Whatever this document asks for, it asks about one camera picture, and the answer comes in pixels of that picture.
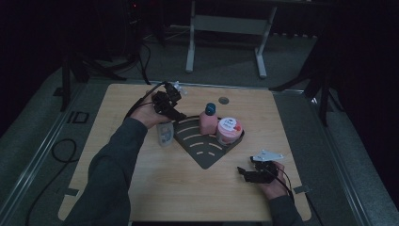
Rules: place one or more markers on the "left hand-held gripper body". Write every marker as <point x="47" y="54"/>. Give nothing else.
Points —
<point x="164" y="99"/>

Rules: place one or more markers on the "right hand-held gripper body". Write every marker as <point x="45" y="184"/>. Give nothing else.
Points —
<point x="265" y="171"/>

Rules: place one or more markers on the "white bottle with blue cap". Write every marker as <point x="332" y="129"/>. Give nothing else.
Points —
<point x="165" y="135"/>

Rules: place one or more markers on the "pink bottle with blue cap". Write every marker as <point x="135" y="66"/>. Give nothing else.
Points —
<point x="208" y="121"/>

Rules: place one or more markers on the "black fan-shaped slotted tray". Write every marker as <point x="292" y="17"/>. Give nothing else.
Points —
<point x="204" y="150"/>

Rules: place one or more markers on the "pink jar with white lid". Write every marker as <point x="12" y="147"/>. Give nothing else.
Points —
<point x="229" y="130"/>

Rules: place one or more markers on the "person's right hand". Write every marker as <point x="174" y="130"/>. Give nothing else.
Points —
<point x="277" y="186"/>

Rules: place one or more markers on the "person's left hand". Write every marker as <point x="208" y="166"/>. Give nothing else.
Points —
<point x="146" y="114"/>

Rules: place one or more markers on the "black metal stand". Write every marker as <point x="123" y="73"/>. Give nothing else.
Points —
<point x="66" y="81"/>
<point x="323" y="94"/>

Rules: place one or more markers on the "metal floor rail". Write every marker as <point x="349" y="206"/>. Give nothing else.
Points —
<point x="338" y="163"/>
<point x="34" y="163"/>

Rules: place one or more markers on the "white metal desk frame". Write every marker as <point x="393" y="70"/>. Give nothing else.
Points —
<point x="229" y="25"/>

